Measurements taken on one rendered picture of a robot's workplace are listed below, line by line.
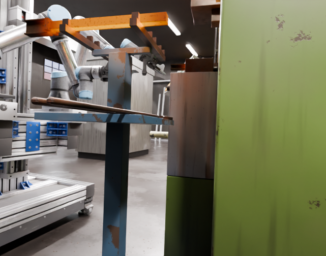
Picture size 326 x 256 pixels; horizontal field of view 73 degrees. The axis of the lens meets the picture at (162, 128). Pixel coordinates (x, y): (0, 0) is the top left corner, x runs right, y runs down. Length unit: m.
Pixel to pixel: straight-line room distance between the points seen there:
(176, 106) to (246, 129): 0.38
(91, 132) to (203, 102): 3.64
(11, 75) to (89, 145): 3.01
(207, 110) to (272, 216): 0.45
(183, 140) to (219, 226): 0.38
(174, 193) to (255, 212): 0.39
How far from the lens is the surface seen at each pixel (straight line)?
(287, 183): 0.72
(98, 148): 4.35
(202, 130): 0.94
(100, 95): 4.35
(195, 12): 1.29
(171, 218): 1.03
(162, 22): 0.65
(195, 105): 0.95
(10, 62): 1.66
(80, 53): 1.85
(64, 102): 0.38
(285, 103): 0.70
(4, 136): 1.35
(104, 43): 1.58
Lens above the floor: 0.68
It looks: level
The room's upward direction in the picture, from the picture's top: 2 degrees clockwise
